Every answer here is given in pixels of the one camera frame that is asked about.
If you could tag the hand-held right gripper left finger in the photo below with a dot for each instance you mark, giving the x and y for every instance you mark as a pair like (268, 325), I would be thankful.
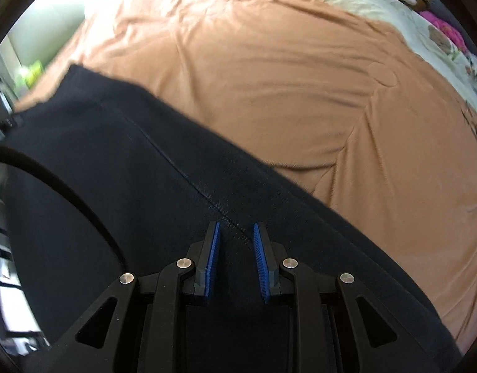
(212, 264)

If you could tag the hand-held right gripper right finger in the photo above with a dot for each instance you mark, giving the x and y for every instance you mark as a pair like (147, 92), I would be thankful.
(261, 264)

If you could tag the small green item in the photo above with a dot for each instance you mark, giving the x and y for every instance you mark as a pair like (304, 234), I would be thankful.
(28, 73)

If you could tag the orange blanket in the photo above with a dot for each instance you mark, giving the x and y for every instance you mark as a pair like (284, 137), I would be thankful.
(281, 85)

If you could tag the cream bed sheet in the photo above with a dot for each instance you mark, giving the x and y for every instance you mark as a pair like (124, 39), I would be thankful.
(378, 4)

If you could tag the black and white printed cloth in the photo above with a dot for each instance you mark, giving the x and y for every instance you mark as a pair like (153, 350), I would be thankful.
(471, 66)

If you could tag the pink fluffy cloth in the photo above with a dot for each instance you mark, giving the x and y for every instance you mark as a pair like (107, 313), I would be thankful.
(444, 27)

